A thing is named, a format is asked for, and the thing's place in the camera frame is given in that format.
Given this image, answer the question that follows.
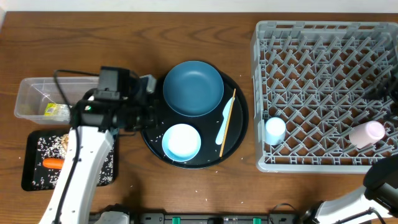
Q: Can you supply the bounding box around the dark blue plate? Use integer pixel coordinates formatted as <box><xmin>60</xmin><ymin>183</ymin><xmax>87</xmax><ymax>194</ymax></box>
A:
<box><xmin>163</xmin><ymin>61</ymin><xmax>224</xmax><ymax>117</ymax></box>

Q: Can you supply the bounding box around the light blue bowl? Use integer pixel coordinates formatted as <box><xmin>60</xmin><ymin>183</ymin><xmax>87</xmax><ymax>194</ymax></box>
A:
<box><xmin>162</xmin><ymin>124</ymin><xmax>201</xmax><ymax>162</ymax></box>

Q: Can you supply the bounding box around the brown food scrap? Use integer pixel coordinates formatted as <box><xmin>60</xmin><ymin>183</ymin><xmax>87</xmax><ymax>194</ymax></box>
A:
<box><xmin>61</xmin><ymin>134</ymin><xmax>69</xmax><ymax>152</ymax></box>

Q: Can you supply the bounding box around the green yellow snack wrapper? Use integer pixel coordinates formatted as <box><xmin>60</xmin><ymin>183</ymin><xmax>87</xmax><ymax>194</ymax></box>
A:
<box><xmin>44</xmin><ymin>103</ymin><xmax>70</xmax><ymax>122</ymax></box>

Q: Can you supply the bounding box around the wooden chopstick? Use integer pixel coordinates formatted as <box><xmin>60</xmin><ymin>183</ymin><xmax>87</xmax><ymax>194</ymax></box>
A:
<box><xmin>219</xmin><ymin>89</ymin><xmax>236</xmax><ymax>158</ymax></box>

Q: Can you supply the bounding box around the light blue plastic knife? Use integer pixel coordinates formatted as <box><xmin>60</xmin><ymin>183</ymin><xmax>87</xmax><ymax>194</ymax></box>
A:
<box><xmin>215</xmin><ymin>98</ymin><xmax>233</xmax><ymax>145</ymax></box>

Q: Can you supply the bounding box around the orange carrot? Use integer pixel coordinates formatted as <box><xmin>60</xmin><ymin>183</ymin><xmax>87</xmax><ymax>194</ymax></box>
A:
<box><xmin>43</xmin><ymin>158</ymin><xmax>64</xmax><ymax>170</ymax></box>

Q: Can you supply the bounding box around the light blue cup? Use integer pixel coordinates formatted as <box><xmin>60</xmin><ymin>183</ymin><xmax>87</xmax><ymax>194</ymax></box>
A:
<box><xmin>264</xmin><ymin>117</ymin><xmax>286</xmax><ymax>146</ymax></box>

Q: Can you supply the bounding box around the pink cup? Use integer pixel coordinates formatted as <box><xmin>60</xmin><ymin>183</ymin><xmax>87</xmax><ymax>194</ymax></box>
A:
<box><xmin>349</xmin><ymin>121</ymin><xmax>386</xmax><ymax>149</ymax></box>

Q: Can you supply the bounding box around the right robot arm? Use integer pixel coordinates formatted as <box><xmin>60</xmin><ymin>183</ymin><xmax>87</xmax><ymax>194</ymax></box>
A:
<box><xmin>297</xmin><ymin>155</ymin><xmax>397</xmax><ymax>223</ymax></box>

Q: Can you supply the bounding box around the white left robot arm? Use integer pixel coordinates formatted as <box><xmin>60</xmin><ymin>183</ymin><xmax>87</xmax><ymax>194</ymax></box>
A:
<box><xmin>40</xmin><ymin>72</ymin><xmax>158</xmax><ymax>223</ymax></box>

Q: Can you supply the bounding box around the grey dishwasher rack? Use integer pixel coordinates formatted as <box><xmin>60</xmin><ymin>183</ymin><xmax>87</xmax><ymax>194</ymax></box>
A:
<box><xmin>251</xmin><ymin>21</ymin><xmax>397</xmax><ymax>174</ymax></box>

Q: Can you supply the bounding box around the round black tray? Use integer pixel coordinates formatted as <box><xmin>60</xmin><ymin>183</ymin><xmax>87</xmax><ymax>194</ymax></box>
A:
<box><xmin>141</xmin><ymin>72</ymin><xmax>249</xmax><ymax>169</ymax></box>

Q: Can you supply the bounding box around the black rectangular tray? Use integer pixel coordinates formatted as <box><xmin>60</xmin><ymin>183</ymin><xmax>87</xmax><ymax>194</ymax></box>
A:
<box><xmin>21</xmin><ymin>129</ymin><xmax>119</xmax><ymax>191</ymax></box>

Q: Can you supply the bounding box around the clear plastic bin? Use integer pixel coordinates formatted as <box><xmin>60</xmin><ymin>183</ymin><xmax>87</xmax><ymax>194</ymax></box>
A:
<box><xmin>14</xmin><ymin>77</ymin><xmax>99</xmax><ymax>125</ymax></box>

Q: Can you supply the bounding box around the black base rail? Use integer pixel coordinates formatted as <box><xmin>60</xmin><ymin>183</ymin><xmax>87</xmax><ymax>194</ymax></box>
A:
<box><xmin>90</xmin><ymin>203</ymin><xmax>299</xmax><ymax>224</ymax></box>

